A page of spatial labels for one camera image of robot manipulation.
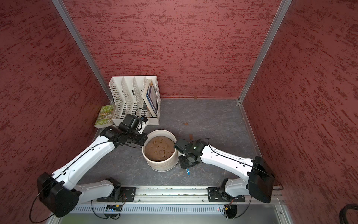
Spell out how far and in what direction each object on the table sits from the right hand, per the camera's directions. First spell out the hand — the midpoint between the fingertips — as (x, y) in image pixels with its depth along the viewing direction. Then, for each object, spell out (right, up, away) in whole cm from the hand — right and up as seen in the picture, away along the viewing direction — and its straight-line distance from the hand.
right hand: (185, 167), depth 76 cm
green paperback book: (-61, +27, +27) cm, 72 cm away
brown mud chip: (+1, +22, +30) cm, 37 cm away
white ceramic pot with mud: (-15, +8, +2) cm, 18 cm away
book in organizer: (-24, +43, +15) cm, 52 cm away
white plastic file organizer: (-37, +45, +34) cm, 68 cm away
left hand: (-24, +15, +2) cm, 28 cm away
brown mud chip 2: (+5, +13, +22) cm, 26 cm away
